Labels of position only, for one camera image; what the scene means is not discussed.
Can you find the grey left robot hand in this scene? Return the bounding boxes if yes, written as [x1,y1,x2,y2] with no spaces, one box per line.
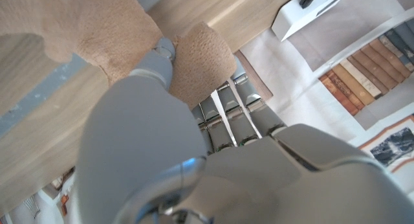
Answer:
[66,37,414,224]

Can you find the tan adhesive wrap strip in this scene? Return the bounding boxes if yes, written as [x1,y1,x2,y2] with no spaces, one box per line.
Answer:
[0,0,237,110]

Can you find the printed bookshelf backdrop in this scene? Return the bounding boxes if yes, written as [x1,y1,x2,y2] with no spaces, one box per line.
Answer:
[0,0,414,224]

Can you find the white power strip box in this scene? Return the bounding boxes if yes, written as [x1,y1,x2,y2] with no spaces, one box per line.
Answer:
[270,0,350,42]

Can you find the grey tape outline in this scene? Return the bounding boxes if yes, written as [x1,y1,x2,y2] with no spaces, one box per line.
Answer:
[0,52,90,137]

